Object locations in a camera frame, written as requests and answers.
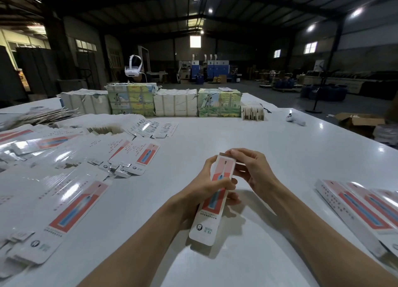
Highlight person's right hand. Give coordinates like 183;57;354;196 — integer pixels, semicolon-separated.
225;148;282;200

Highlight person's right forearm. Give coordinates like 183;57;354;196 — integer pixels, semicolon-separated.
264;184;398;287

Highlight green yellow carton bundle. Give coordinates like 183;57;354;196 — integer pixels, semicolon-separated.
106;82;158;117

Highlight blue machine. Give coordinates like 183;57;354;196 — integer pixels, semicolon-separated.
191;56;230;82

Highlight small white object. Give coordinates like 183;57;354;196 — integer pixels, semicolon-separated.
286;109;306;126

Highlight white headset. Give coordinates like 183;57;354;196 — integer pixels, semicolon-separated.
124;55;144;78

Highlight black floor stand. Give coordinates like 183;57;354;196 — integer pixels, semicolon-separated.
306;47;344;114

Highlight toothbrush carton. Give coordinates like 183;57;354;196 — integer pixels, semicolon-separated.
189;153;237;246

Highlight person's left hand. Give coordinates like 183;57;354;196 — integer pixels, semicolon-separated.
171;155;240;225

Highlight white plastic bags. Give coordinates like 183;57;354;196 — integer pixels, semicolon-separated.
373;123;398;146

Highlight blue bins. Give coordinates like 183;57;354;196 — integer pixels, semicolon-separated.
300;83;349;102

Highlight green printed carton bundle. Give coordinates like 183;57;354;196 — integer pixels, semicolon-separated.
197;87;242;118

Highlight dark grey cabinet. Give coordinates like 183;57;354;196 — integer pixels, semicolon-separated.
15;47;60;98

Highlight pile of grey flat sheets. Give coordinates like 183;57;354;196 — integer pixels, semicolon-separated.
0;107;78;132

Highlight open cardboard box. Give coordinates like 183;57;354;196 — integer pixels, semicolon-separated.
336;112;386;138

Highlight person's left forearm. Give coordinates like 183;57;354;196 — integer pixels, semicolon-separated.
78;203;197;287

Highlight pile of carton blanks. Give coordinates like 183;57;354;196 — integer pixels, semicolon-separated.
0;112;178;278

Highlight small beige card stack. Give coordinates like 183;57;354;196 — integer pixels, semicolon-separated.
241;103;265;121

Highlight grey crate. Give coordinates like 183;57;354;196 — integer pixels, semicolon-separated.
58;80;88;93

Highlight row of white cartons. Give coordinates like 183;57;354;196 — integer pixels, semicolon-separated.
153;88;199;117
59;89;112;115

